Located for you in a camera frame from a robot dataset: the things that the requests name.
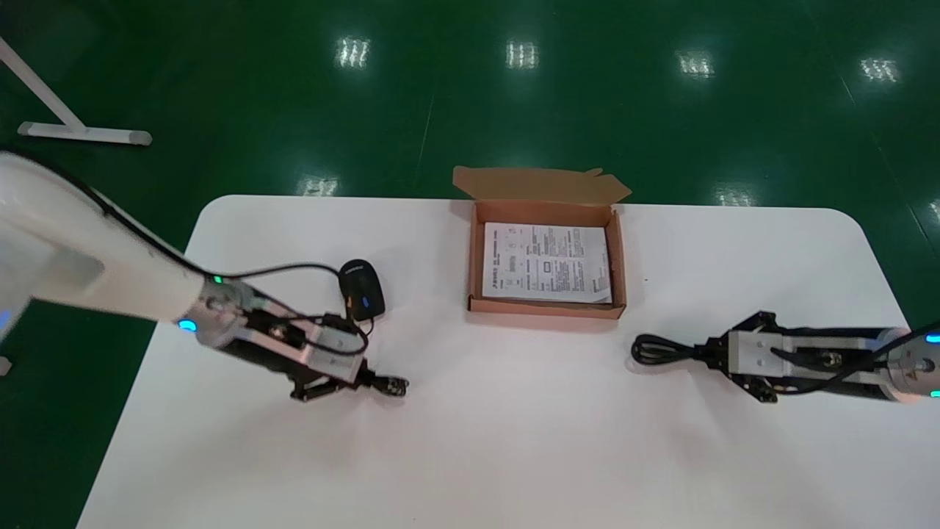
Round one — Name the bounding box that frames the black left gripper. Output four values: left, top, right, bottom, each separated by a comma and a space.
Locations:
220, 314, 408, 402

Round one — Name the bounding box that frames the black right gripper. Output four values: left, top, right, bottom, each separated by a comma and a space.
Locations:
696, 311, 893, 404

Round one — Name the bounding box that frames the black power cable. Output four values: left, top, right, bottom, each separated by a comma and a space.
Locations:
632, 334, 702, 367

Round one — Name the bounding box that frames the black corded computer mouse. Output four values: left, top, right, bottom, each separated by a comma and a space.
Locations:
338, 259, 387, 323

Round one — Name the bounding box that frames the open brown cardboard storage box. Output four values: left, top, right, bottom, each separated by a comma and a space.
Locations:
453, 165, 632, 321

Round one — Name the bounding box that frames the white printed paper manual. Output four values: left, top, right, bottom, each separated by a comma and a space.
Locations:
481, 222, 613, 304

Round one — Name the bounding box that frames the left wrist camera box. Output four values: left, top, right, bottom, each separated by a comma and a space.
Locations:
303, 323, 368, 384

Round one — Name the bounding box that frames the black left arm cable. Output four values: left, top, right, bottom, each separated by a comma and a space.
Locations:
29, 158, 372, 357

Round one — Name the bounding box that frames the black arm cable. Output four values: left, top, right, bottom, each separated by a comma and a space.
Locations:
29, 158, 372, 357
767, 323, 940, 397

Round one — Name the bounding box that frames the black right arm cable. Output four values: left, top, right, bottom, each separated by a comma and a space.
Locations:
767, 323, 940, 397

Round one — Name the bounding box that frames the white table leg frame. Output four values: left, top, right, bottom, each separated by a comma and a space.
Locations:
0, 37, 153, 145

